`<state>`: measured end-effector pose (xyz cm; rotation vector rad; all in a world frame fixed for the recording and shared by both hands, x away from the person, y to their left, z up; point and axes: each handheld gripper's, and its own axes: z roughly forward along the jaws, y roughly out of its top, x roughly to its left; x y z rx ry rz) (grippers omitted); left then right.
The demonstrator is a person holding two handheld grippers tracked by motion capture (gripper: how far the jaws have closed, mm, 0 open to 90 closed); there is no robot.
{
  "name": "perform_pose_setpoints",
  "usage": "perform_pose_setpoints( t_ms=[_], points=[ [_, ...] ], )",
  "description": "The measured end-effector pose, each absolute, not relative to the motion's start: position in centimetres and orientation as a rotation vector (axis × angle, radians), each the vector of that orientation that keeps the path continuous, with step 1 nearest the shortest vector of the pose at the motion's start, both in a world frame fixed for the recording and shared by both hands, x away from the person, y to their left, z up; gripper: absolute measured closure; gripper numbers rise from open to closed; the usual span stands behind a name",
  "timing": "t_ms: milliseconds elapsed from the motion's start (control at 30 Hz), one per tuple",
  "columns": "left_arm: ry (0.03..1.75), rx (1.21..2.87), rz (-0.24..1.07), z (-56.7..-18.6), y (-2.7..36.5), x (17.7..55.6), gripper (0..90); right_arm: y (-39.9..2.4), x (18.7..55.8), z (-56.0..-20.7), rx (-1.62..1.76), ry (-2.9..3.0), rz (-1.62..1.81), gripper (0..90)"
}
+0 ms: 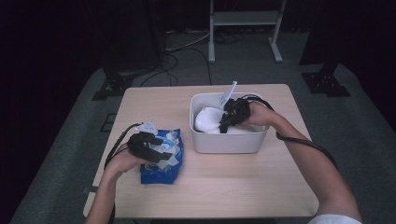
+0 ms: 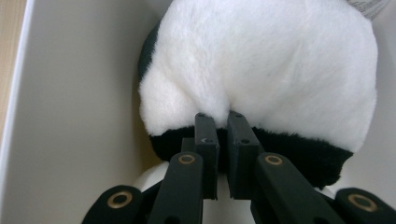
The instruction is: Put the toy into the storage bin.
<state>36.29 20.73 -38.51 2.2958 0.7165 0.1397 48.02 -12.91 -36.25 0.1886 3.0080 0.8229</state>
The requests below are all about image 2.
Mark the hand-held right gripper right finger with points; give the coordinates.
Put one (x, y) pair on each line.
(241, 152)

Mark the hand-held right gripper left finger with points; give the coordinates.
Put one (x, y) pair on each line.
(207, 149)

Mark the panda plush toy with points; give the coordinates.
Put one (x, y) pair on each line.
(264, 62)

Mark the white plastic bin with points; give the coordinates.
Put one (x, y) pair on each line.
(77, 109)

